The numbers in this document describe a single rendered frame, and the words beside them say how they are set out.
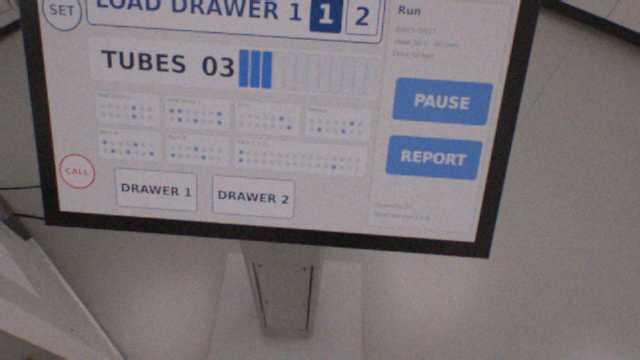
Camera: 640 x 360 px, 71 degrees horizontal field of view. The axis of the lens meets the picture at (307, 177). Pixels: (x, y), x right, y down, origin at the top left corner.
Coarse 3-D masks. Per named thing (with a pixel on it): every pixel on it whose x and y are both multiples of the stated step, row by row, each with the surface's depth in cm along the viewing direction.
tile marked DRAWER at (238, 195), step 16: (224, 176) 50; (240, 176) 50; (256, 176) 49; (224, 192) 50; (240, 192) 50; (256, 192) 50; (272, 192) 50; (288, 192) 50; (224, 208) 51; (240, 208) 51; (256, 208) 51; (272, 208) 50; (288, 208) 50
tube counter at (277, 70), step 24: (216, 48) 46; (240, 48) 45; (264, 48) 45; (216, 72) 46; (240, 72) 46; (264, 72) 46; (288, 72) 46; (312, 72) 46; (336, 72) 46; (360, 72) 46; (360, 96) 46
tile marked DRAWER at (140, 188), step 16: (128, 176) 50; (144, 176) 50; (160, 176) 50; (176, 176) 50; (192, 176) 50; (128, 192) 51; (144, 192) 51; (160, 192) 50; (176, 192) 50; (192, 192) 50; (144, 208) 51; (160, 208) 51; (176, 208) 51; (192, 208) 51
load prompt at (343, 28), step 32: (96, 0) 45; (128, 0) 45; (160, 0) 44; (192, 0) 44; (224, 0) 44; (256, 0) 44; (288, 0) 44; (320, 0) 44; (352, 0) 44; (384, 0) 44; (224, 32) 45; (256, 32) 45; (288, 32) 45; (320, 32) 45; (352, 32) 45
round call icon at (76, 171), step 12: (60, 156) 50; (72, 156) 50; (84, 156) 50; (60, 168) 50; (72, 168) 50; (84, 168) 50; (60, 180) 51; (72, 180) 50; (84, 180) 50; (96, 180) 50
